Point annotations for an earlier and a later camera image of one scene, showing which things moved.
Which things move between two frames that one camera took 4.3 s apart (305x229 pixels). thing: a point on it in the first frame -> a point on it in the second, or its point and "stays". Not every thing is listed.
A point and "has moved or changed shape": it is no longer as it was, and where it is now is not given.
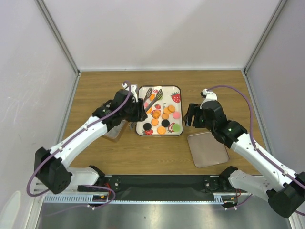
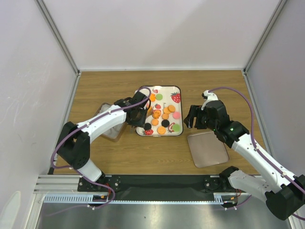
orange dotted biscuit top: x=171 y=108 stays
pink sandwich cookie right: x=176 y=115 stays
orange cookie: x=150 y=109 has moved or changed shape
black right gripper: x=198 y=111 stays
